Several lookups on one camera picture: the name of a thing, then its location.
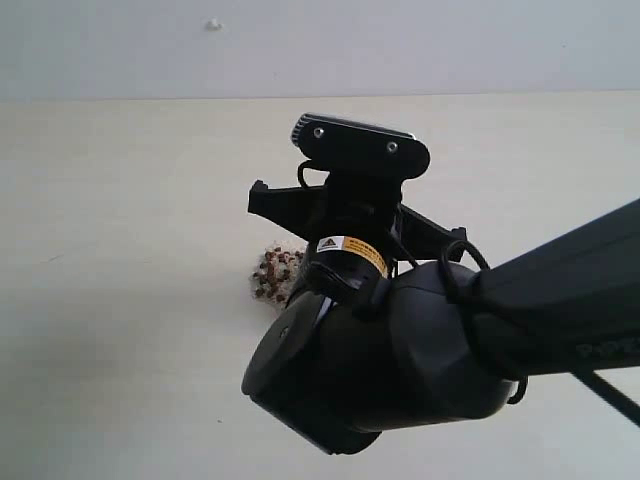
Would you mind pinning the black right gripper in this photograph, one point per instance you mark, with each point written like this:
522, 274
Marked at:
354, 205

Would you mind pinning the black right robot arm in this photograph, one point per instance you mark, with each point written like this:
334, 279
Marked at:
394, 322

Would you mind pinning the brown pellets and white crumbs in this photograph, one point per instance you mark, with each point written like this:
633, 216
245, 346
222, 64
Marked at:
275, 273

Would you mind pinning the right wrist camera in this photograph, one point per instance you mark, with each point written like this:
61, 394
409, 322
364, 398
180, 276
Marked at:
334, 144

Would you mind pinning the white blob on wall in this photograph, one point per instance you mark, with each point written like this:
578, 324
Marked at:
213, 25

